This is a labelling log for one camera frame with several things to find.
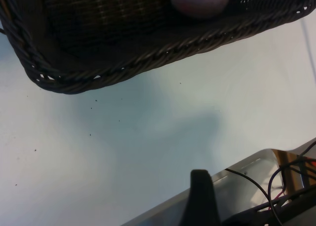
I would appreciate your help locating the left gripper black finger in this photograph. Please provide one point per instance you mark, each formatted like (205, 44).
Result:
(201, 203)

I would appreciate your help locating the pink peach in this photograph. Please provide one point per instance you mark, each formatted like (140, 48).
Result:
(200, 3)

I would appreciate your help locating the dark brown wicker basket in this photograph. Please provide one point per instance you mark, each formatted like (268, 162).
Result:
(98, 25)

